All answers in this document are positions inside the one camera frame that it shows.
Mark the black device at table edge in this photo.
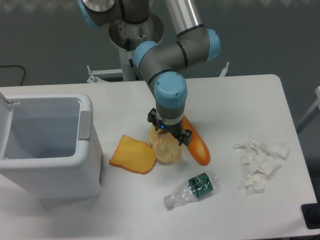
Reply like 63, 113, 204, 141
301, 203, 320, 230

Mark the crumpled white tissue paper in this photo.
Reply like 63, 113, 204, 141
233, 138, 290, 195

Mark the yellow toast slice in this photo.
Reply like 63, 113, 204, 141
109, 135, 156, 174

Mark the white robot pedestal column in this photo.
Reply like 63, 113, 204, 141
109, 13, 164, 82

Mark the ring-shaped bagel bread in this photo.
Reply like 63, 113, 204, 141
148, 126, 163, 146

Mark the black cable on floor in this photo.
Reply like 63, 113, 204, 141
0, 64, 26, 87

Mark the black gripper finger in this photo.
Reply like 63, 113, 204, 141
147, 108, 158, 131
178, 129, 192, 146

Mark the round twisted bread roll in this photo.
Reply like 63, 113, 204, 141
152, 133, 182, 164

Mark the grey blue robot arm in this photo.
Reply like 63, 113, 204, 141
78, 0, 221, 145

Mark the white furniture leg right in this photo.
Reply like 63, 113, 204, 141
295, 86, 320, 134

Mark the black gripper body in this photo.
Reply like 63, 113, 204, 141
153, 115, 183, 137

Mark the long orange baguette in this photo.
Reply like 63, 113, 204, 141
182, 115, 211, 166

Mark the clear plastic bottle green label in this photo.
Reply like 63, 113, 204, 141
163, 170, 220, 210

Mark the white plastic trash bin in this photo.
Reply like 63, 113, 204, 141
0, 93, 103, 199

